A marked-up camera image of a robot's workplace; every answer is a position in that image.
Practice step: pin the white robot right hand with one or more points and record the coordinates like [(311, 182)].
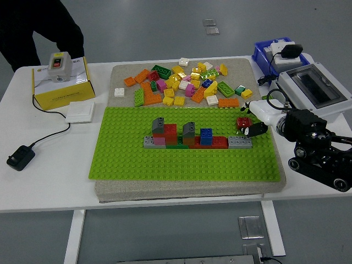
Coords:
[(265, 114)]

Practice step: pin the red toy brick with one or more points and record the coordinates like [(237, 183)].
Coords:
[(244, 121), (153, 76), (170, 129)]

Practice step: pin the green studded baseplate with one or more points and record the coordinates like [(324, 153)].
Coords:
[(178, 165)]

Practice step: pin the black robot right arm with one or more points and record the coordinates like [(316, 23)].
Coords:
[(302, 123)]

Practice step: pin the yellow toy brick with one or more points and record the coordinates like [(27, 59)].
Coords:
[(176, 86), (168, 101), (179, 101), (195, 83), (201, 67), (178, 69), (247, 94), (195, 73), (223, 70), (181, 75), (169, 93), (170, 81)]

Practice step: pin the small dark green brick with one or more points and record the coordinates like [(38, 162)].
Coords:
[(240, 90)]

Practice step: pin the grey rectangular brick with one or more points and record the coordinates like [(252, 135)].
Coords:
[(148, 141), (240, 143)]

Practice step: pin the long orange brick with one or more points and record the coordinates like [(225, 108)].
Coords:
[(154, 99), (228, 103), (146, 88)]

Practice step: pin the long red brick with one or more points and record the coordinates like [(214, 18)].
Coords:
[(220, 142)]

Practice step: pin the white toy brick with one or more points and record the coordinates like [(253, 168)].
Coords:
[(208, 65), (184, 61), (212, 100), (119, 92), (183, 85)]

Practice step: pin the yellow sloped brick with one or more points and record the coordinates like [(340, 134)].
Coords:
[(211, 89)]

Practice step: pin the blue toy brick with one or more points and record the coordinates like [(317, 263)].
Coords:
[(206, 137), (207, 83)]

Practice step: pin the small pink brick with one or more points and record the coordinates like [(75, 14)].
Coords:
[(217, 68), (186, 78)]

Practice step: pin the orange toy brick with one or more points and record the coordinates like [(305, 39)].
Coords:
[(129, 81), (188, 141), (198, 95), (171, 142), (141, 76)]

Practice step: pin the grey sloped brick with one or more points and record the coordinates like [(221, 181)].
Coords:
[(158, 127), (188, 131)]

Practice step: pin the pink toy brick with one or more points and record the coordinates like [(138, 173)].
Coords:
[(161, 86), (189, 90), (159, 141)]

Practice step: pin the narrow dark green brick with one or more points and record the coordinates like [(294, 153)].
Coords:
[(180, 140), (153, 86)]

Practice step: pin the flat green brick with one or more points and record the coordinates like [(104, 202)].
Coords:
[(177, 147)]

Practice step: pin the thin orange brick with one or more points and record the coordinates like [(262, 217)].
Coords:
[(158, 135)]

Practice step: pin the large dark green brick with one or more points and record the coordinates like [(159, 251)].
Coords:
[(161, 72)]

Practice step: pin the long lime green brick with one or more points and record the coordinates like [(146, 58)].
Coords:
[(139, 97)]

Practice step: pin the white flat block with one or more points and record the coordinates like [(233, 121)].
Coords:
[(288, 61)]

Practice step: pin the blue plastic bin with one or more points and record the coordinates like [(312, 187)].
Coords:
[(259, 55)]

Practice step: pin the black plug charger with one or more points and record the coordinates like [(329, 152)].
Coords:
[(292, 50)]

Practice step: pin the white power socket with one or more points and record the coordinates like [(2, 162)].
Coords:
[(275, 45)]

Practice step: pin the small metal floor plate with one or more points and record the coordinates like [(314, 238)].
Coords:
[(212, 30), (209, 22)]

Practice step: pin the silver floor plate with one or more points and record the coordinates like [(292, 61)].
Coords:
[(250, 226), (250, 248)]

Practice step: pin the white table leg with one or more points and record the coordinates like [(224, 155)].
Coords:
[(272, 228), (75, 236)]

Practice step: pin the grey-brown mat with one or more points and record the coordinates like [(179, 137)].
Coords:
[(178, 189)]

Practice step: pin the yellow cardboard box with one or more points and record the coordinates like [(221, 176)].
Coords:
[(66, 96)]

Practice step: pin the black power adapter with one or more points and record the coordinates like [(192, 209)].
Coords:
[(20, 159)]

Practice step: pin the person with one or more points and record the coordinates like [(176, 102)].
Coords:
[(27, 22)]

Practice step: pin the white enclosure with clear lid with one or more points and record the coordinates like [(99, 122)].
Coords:
[(330, 110)]

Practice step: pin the grey metal base plate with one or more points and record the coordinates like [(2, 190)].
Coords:
[(178, 260)]

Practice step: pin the white wall switch panel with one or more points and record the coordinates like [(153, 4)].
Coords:
[(79, 112)]

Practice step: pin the grey push-button switch box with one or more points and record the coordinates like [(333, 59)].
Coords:
[(61, 72)]

